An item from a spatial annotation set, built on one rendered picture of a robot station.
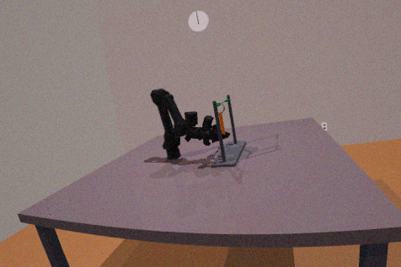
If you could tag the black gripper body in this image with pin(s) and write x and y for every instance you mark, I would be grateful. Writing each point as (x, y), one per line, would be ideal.
(205, 135)

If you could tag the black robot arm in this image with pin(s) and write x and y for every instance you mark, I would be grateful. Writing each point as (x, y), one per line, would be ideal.
(165, 103)

